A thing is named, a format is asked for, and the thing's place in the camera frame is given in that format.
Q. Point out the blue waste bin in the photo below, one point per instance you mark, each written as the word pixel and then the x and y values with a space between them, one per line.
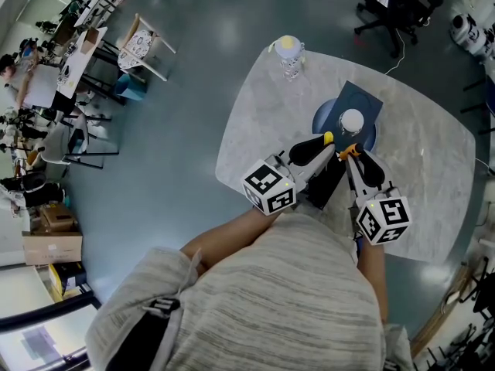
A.
pixel 129 89

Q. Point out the person's left forearm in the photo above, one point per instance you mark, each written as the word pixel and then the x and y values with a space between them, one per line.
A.
pixel 224 238

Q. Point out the white plastic chair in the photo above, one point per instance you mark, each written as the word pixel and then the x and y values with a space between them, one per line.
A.
pixel 58 145

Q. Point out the black office chair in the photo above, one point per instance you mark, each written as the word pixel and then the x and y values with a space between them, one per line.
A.
pixel 394 2

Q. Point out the white work desk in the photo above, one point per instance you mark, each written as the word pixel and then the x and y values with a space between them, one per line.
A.
pixel 77 68

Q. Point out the patterned water bottle yellow cap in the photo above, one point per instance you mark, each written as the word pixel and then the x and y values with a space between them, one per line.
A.
pixel 289 54

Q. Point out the person's grey striped shirt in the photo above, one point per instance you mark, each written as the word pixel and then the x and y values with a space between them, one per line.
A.
pixel 270 303

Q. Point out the pale cardboard box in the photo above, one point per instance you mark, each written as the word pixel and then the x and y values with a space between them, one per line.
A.
pixel 52 247

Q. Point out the dark blue square box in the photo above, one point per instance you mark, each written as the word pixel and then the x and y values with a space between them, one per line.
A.
pixel 359 95

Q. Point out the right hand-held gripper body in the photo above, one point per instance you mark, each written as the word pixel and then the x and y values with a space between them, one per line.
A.
pixel 384 218

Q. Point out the person's right forearm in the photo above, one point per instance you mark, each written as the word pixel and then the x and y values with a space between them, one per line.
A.
pixel 373 280

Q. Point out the black and yellow box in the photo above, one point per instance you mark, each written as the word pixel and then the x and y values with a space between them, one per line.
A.
pixel 69 280

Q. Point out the wooden chair with patterned cushion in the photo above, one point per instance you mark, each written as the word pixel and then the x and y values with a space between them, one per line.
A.
pixel 137 46

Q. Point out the wooden board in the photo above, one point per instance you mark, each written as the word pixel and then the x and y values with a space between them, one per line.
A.
pixel 441 311

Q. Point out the round blue plate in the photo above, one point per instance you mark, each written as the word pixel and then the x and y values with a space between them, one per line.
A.
pixel 321 118

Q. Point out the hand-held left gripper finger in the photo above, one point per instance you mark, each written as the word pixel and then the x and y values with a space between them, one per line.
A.
pixel 315 160
pixel 305 147

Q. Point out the black framed glass door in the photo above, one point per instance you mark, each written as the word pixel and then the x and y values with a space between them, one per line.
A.
pixel 38 338

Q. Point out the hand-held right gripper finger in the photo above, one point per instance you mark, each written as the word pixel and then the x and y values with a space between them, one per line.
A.
pixel 373 170
pixel 357 180

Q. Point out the white round robot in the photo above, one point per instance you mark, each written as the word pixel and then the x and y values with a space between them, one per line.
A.
pixel 470 33

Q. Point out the brown cardboard box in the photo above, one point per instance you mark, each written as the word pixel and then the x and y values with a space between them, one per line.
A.
pixel 58 218

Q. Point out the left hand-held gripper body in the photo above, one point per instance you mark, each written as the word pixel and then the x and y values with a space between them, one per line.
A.
pixel 270 188

